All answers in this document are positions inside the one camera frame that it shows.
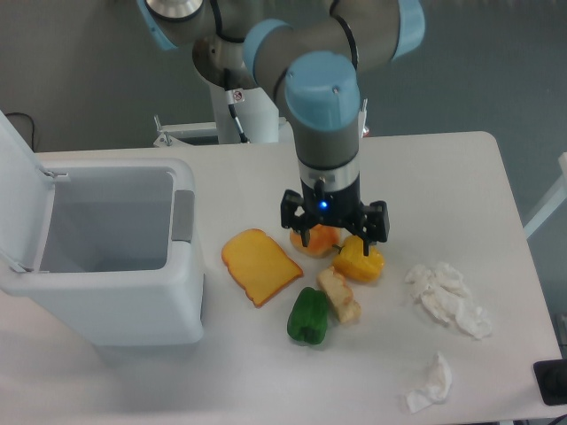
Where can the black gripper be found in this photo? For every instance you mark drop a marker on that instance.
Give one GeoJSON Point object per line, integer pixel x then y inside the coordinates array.
{"type": "Point", "coordinates": [343, 209]}

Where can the square beige bread chunk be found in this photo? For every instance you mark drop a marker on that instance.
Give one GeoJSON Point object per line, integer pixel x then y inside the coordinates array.
{"type": "Point", "coordinates": [340, 295]}

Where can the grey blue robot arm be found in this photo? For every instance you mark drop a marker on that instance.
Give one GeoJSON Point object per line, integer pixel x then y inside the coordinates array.
{"type": "Point", "coordinates": [310, 75]}

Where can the orange round bread roll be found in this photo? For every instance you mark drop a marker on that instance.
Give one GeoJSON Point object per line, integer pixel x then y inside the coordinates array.
{"type": "Point", "coordinates": [321, 241]}

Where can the yellow bell pepper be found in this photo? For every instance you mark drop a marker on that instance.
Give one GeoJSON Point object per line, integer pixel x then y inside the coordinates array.
{"type": "Point", "coordinates": [352, 263]}

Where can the flat yellow toast slice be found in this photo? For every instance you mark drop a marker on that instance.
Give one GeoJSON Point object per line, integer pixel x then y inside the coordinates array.
{"type": "Point", "coordinates": [259, 265]}

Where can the green bell pepper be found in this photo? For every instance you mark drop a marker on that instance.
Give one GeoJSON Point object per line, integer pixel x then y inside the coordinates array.
{"type": "Point", "coordinates": [308, 319]}

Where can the large crumpled white tissue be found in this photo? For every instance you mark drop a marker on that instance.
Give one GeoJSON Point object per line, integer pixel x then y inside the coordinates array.
{"type": "Point", "coordinates": [444, 295]}

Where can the small crumpled white tissue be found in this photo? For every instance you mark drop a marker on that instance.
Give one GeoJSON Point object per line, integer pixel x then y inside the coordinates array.
{"type": "Point", "coordinates": [436, 387]}

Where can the white open trash bin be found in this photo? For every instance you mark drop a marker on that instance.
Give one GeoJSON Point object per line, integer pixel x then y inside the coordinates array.
{"type": "Point", "coordinates": [109, 247]}

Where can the black device at edge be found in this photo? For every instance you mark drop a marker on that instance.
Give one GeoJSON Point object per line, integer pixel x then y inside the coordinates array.
{"type": "Point", "coordinates": [551, 379]}

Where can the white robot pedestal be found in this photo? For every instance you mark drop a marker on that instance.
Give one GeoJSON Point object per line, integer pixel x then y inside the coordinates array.
{"type": "Point", "coordinates": [230, 119]}

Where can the white frame leg right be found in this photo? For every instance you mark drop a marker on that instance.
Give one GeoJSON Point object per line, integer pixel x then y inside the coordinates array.
{"type": "Point", "coordinates": [554, 197]}

